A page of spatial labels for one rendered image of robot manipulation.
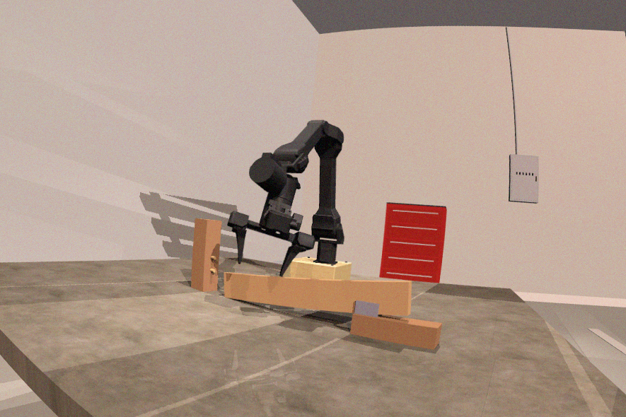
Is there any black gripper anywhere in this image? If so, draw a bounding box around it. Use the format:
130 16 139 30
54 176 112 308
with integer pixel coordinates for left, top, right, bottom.
227 196 315 276

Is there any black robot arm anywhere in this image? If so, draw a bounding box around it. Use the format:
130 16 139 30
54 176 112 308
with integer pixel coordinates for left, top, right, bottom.
249 119 344 265

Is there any long wooden bed rail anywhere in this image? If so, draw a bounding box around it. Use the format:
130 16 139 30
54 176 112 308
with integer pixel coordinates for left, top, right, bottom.
224 272 412 316

